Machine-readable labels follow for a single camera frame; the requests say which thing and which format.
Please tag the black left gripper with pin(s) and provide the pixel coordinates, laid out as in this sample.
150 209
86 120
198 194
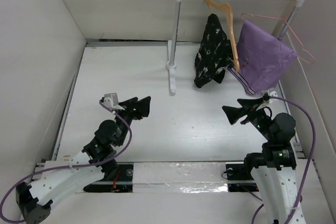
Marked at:
137 108

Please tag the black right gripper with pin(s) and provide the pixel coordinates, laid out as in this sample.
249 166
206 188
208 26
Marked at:
249 104

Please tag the black white patterned trousers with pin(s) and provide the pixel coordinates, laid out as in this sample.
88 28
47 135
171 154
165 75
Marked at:
214 54

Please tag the wooden hanger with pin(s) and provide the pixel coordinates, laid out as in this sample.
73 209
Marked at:
227 10

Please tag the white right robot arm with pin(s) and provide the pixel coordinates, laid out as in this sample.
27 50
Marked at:
274 168

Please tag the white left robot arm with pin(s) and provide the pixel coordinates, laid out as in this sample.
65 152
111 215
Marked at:
96 161

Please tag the purple garment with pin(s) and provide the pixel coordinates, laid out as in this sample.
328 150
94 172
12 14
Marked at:
262 59

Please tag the silver tape strip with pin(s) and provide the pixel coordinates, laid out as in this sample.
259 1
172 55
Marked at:
179 177

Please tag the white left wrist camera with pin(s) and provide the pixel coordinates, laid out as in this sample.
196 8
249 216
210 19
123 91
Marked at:
110 101

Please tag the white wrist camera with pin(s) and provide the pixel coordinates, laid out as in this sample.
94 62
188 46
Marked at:
268 95
110 101

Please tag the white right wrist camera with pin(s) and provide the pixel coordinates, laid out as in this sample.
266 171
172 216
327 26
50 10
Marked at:
268 95

